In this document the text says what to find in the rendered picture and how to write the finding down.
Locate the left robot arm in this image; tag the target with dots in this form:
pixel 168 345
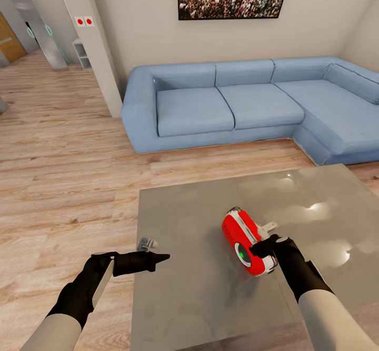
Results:
pixel 60 330

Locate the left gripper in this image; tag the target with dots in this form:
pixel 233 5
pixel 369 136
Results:
pixel 142 261

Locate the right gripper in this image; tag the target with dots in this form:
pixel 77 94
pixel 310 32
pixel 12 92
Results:
pixel 261 248

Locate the radio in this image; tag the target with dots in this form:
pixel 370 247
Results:
pixel 242 233

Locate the standing mirror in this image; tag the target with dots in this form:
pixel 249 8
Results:
pixel 40 31

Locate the door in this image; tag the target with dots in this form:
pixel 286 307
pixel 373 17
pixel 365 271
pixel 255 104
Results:
pixel 9 45

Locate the coffee table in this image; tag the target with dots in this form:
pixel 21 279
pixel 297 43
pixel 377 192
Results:
pixel 203 293

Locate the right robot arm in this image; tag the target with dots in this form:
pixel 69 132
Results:
pixel 330 326

